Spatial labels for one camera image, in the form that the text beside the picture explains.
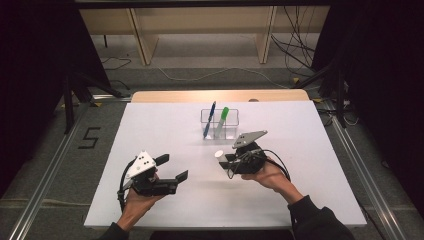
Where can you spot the blue pen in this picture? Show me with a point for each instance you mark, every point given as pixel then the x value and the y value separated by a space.
pixel 209 121

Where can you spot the black metal stand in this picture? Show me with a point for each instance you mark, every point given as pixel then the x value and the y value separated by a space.
pixel 340 100

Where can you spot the short aluminium rail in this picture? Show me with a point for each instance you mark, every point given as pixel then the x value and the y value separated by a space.
pixel 110 97

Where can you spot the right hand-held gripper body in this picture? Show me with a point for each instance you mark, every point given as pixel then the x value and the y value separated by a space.
pixel 250 161

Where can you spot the white table cover sheet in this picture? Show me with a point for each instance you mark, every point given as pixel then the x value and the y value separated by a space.
pixel 300 133

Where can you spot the white eraser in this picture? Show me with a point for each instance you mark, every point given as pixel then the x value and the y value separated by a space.
pixel 219 154

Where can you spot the light wooden desk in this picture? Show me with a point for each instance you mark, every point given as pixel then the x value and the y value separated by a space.
pixel 200 20

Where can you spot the dark curtain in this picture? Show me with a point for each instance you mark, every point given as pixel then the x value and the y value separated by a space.
pixel 26 66
pixel 383 66

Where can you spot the black tripod stand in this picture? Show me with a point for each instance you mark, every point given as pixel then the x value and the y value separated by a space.
pixel 69 106

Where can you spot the long aluminium floor rail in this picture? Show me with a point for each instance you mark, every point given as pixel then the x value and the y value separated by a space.
pixel 43 186
pixel 366 186

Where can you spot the yellow tape marker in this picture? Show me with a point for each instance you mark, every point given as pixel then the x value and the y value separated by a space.
pixel 296 80
pixel 318 100

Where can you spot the person's right hand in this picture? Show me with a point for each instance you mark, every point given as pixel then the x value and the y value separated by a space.
pixel 271 178

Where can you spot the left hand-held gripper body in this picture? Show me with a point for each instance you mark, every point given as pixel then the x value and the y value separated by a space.
pixel 153 187

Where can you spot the light wooden table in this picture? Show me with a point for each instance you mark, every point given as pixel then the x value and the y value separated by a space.
pixel 200 96

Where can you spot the green highlighter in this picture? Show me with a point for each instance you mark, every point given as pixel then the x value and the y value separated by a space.
pixel 222 121

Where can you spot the person's left hand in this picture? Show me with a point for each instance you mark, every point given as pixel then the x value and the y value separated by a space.
pixel 136 206

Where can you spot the clear acrylic organizer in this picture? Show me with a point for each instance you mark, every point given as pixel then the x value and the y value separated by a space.
pixel 233 115

